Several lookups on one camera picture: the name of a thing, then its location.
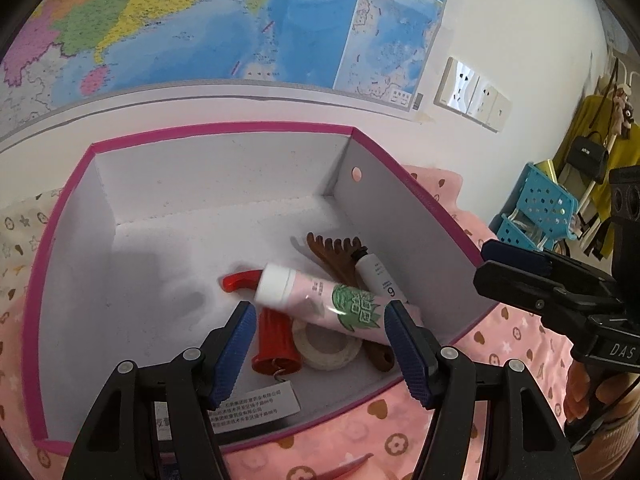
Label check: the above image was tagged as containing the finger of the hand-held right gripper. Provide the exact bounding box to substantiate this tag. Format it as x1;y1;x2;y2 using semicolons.
473;259;622;334
480;239;619;287

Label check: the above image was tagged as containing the black cable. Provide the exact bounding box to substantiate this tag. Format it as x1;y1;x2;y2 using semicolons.
564;400;632;456

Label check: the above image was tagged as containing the pink tube with white cap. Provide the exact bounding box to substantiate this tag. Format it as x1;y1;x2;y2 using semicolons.
253;261;396;347

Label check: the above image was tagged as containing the white tape roll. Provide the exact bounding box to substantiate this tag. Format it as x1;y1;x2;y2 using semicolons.
291;320;362;372

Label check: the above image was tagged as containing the pink printed blanket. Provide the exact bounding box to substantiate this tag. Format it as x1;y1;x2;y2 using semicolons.
0;165;640;480

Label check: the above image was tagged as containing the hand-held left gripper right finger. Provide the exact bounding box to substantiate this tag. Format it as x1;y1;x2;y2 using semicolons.
382;300;581;480

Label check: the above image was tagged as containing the person's right hand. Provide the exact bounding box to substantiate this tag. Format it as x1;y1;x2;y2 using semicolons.
563;361;607;423

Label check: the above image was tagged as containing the yellow garment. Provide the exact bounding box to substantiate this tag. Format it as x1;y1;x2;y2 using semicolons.
560;92;640;261

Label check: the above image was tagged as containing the white cardboard carton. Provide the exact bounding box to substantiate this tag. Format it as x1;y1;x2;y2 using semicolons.
155;381;302;437

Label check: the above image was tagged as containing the cream printed cloth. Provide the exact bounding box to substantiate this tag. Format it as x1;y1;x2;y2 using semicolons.
0;187;66;351

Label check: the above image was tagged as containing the black handbag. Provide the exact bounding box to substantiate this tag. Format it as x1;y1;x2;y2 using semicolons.
565;132;611;186

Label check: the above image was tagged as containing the white tube with black cap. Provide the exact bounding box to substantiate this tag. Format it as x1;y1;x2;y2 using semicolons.
349;247;411;306

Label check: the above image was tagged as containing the blue perforated plastic rack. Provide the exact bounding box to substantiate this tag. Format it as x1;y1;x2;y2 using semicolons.
492;162;581;254

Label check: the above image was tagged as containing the pink cardboard box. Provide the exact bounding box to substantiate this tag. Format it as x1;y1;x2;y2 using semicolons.
21;122;489;456

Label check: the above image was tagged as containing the person's right forearm pink sleeve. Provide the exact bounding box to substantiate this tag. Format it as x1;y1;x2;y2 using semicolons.
595;390;640;456

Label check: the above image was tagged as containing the brown wooden comb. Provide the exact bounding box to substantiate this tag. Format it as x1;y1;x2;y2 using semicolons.
292;232;399;374

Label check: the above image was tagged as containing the red plastic handle tool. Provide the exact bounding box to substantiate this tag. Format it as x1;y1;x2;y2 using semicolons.
222;270;304;377

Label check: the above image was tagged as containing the hanging plush toy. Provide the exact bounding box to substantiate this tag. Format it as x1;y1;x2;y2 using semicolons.
612;82;636;136

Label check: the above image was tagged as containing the wall map poster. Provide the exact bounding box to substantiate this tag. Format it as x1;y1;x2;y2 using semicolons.
0;0;459;127

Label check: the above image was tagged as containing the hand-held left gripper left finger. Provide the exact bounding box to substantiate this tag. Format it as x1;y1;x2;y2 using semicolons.
70;300;257;480

